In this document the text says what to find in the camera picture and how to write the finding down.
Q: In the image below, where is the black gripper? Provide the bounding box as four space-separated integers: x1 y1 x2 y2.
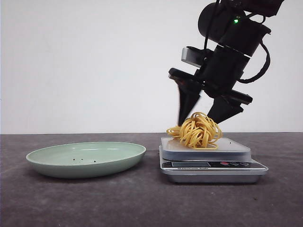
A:
169 46 252 126

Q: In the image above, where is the yellow vermicelli noodle bundle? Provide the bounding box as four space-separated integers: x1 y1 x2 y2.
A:
166 112 223 150

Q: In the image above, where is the silver digital kitchen scale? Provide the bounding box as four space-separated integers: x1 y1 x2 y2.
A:
159 137 268 183

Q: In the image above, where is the pale green oval plate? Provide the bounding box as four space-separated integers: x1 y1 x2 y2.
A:
26 141 146 179

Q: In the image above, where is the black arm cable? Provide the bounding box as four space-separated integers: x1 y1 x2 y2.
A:
240 40 271 84

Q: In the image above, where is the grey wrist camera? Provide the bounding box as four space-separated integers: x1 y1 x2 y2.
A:
181 46 214 68

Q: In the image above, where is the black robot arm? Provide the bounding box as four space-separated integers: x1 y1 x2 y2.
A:
169 0 282 125

